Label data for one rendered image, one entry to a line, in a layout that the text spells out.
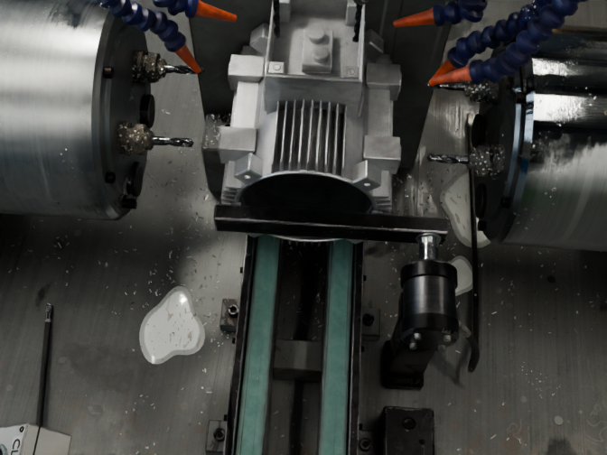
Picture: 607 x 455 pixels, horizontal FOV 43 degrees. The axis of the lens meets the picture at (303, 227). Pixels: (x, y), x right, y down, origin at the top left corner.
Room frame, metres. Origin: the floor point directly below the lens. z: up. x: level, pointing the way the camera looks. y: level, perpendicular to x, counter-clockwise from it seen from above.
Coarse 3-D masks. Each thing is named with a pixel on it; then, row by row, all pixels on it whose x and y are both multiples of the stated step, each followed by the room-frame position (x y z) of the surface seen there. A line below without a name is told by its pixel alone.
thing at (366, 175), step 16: (256, 32) 0.61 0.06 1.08; (368, 32) 0.61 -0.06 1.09; (256, 48) 0.60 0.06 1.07; (368, 48) 0.60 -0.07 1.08; (240, 160) 0.44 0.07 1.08; (256, 160) 0.44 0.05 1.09; (240, 176) 0.42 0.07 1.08; (256, 176) 0.42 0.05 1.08; (368, 176) 0.42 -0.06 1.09; (352, 240) 0.42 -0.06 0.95
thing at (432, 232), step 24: (216, 216) 0.40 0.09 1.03; (240, 216) 0.40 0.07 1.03; (264, 216) 0.40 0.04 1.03; (288, 216) 0.41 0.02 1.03; (312, 216) 0.41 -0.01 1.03; (336, 216) 0.41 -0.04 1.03; (360, 216) 0.41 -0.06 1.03; (384, 216) 0.41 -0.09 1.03; (408, 216) 0.41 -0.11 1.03; (384, 240) 0.39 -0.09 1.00; (408, 240) 0.39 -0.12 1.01; (432, 240) 0.38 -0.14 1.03
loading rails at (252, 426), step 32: (256, 256) 0.41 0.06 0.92; (352, 256) 0.41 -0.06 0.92; (256, 288) 0.37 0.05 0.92; (352, 288) 0.38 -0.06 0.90; (224, 320) 0.36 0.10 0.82; (256, 320) 0.33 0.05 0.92; (352, 320) 0.33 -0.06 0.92; (256, 352) 0.29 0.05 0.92; (288, 352) 0.31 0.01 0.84; (320, 352) 0.32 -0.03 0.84; (352, 352) 0.29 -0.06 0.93; (256, 384) 0.25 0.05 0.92; (320, 384) 0.29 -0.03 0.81; (352, 384) 0.25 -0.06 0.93; (224, 416) 0.21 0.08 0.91; (256, 416) 0.21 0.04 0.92; (320, 416) 0.22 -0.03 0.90; (352, 416) 0.22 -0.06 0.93; (224, 448) 0.18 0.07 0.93; (256, 448) 0.18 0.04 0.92; (320, 448) 0.18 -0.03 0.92; (352, 448) 0.18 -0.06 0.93
